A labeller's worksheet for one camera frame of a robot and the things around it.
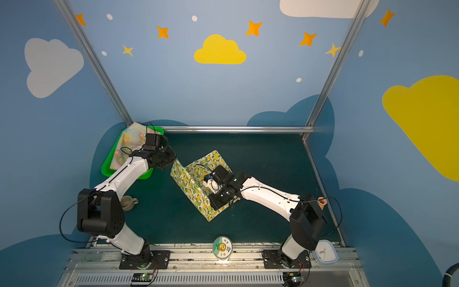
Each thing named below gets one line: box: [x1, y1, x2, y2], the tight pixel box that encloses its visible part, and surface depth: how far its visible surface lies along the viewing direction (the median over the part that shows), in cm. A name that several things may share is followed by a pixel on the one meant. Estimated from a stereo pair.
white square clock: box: [311, 239, 340, 265], surface depth 75 cm
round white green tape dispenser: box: [212, 235, 233, 262], surface depth 72 cm
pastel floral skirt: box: [109, 121, 159, 171], surface depth 111 cm
